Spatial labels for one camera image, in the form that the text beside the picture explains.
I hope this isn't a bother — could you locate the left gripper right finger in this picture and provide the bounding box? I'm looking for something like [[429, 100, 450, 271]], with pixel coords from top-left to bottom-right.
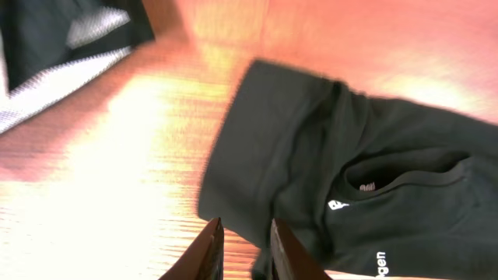
[[270, 219, 331, 280]]

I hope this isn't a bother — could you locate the folded grey garment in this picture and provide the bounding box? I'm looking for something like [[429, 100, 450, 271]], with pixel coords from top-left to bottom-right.
[[0, 5, 133, 135]]

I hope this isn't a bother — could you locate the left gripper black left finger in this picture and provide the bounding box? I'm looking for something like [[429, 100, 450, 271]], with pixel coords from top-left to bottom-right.
[[159, 218, 224, 280]]

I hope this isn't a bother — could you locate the folded black shirt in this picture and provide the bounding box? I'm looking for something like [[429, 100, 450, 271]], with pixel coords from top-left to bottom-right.
[[1, 0, 155, 91]]

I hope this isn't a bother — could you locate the black t-shirt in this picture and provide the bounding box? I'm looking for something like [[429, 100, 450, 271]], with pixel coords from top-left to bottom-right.
[[198, 60, 497, 279]]

